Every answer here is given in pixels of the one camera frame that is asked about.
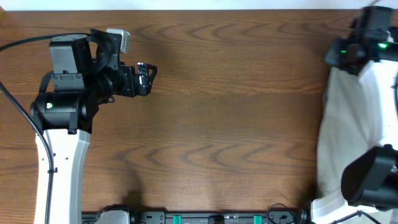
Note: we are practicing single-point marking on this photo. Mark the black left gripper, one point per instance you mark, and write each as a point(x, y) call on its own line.
point(144, 86)

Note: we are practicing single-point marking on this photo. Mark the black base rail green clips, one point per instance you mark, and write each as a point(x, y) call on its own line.
point(124, 214)

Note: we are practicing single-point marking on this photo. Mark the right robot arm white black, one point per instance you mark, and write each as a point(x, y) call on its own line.
point(368, 190)

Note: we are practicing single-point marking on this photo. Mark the grey shorts on pile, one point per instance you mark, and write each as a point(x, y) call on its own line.
point(358, 114)

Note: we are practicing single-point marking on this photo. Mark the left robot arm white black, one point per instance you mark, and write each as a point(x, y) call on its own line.
point(87, 72)

